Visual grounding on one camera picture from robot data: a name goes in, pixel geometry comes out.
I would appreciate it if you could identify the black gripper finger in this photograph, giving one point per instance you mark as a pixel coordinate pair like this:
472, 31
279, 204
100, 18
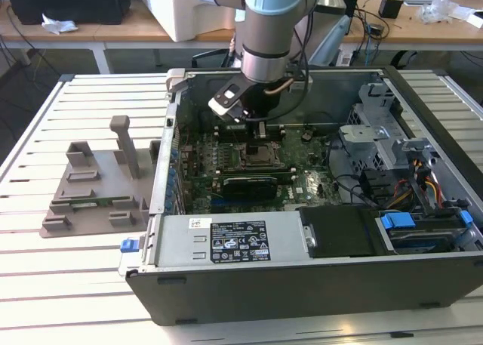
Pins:
260, 130

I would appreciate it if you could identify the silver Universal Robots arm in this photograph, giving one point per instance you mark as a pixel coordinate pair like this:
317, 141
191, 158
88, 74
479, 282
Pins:
264, 28

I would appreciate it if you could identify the small brown board component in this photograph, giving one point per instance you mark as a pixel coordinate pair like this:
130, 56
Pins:
306, 135

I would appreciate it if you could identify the installed dark RAM stick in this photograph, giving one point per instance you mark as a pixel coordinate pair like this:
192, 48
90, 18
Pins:
287, 175

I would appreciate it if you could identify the black graphics card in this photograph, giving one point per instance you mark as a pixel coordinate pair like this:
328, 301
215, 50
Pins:
249, 188

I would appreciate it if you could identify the green motherboard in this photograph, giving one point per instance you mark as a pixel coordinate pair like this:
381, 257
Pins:
309, 179

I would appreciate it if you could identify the grey metal drive cage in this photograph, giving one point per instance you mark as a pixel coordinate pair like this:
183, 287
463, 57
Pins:
362, 133

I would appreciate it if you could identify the white printer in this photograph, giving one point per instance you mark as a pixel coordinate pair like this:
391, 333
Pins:
181, 20

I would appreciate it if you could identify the black drive box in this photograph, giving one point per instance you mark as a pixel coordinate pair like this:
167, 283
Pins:
339, 231

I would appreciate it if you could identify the grey power supply unit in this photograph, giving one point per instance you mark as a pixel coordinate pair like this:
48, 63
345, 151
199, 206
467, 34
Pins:
177, 243

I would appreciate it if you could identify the grey-brown parts rack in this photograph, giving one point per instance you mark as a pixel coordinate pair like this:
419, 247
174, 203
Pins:
102, 164

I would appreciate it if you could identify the wooden desk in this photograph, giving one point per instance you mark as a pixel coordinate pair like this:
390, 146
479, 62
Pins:
415, 35
113, 31

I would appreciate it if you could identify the hard disk in blue carrier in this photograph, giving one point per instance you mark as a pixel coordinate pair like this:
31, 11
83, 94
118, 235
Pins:
398, 221

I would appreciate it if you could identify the green RAM stick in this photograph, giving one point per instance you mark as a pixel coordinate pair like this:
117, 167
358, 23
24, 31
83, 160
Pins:
109, 199

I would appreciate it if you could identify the open black PC case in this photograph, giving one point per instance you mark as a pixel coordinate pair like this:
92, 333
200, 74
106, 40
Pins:
302, 292

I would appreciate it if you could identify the clear plastic bag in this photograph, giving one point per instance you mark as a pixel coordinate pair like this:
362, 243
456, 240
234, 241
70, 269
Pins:
437, 11

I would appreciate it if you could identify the large black box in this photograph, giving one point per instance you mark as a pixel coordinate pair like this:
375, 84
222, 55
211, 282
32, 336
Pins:
68, 1

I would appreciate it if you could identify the crumpled white paper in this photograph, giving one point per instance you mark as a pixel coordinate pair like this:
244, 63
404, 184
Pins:
56, 24

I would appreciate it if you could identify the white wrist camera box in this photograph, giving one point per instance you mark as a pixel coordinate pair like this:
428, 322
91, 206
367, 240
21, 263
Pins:
222, 103

